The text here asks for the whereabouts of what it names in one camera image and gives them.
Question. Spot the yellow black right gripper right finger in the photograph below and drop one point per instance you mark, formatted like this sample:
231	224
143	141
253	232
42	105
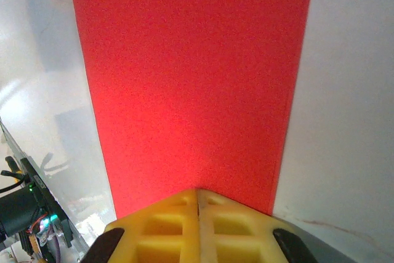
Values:
246	238

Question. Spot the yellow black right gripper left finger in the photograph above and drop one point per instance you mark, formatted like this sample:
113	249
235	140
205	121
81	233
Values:
154	238

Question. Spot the black base control board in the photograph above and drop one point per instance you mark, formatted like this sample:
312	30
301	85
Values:
40	230

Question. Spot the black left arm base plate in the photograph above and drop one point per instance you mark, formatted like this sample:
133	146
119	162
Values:
46	195

